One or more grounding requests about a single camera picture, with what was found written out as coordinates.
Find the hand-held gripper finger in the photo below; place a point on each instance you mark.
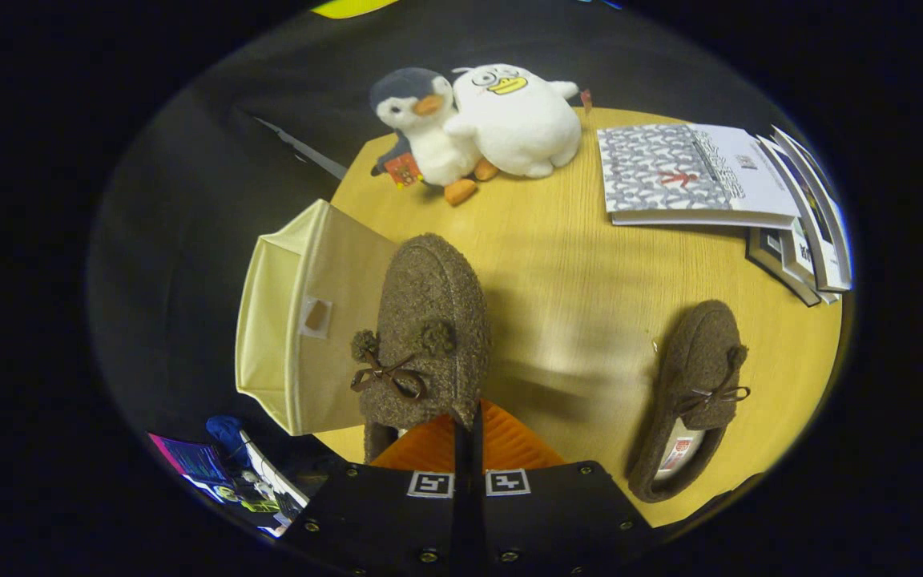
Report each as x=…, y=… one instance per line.
x=461, y=513
x=478, y=513

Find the brown fuzzy shoe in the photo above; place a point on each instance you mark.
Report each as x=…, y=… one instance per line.
x=702, y=344
x=429, y=288

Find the beige fabric storage box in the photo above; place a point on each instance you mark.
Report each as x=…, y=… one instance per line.
x=285, y=320

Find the blue cloth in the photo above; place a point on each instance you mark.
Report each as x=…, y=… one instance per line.
x=227, y=431

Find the colourful printed poster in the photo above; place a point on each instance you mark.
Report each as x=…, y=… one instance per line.
x=189, y=461

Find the penguin plush toy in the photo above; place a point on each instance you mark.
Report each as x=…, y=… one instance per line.
x=437, y=144

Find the white duck plush toy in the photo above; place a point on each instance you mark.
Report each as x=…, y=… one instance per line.
x=517, y=128

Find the grey patterned cover book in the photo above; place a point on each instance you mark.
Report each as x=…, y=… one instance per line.
x=670, y=168

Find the white book with black print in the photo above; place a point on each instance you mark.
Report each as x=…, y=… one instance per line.
x=802, y=260

